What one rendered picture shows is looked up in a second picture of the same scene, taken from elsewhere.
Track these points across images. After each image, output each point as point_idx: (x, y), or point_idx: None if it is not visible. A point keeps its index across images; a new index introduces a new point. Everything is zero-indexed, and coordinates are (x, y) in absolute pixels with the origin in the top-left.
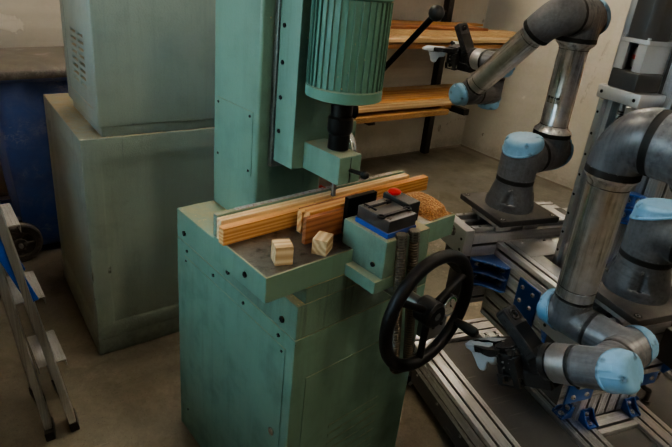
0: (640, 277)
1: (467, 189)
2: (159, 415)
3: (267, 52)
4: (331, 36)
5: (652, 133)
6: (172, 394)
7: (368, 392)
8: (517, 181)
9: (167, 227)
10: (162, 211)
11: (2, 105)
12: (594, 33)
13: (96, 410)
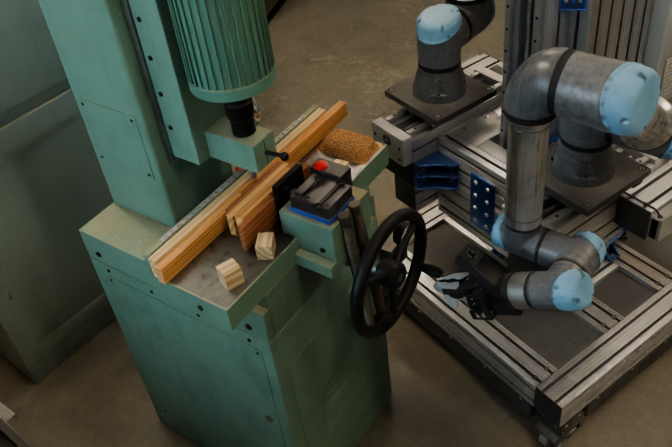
0: (583, 163)
1: (384, 5)
2: (134, 424)
3: (128, 51)
4: (204, 37)
5: (555, 85)
6: (137, 397)
7: (350, 344)
8: (442, 68)
9: (55, 224)
10: (42, 210)
11: None
12: None
13: (64, 444)
